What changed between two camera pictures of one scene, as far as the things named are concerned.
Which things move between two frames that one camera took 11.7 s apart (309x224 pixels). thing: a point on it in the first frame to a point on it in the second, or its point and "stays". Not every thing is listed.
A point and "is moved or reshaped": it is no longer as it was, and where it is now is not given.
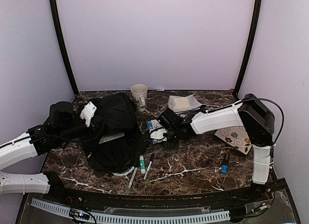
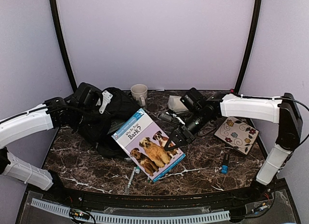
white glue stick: x=142 y=164 to x=137 y=169
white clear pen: x=132 y=180 stays
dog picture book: x=157 y=132 is moved or reshaped
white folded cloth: x=181 y=104 stays
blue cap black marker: x=225 y=162 stays
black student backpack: x=114 y=142 is moved or reshaped
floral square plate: x=237 y=136 stays
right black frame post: x=258 y=6 stays
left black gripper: x=89 y=136 to x=100 y=124
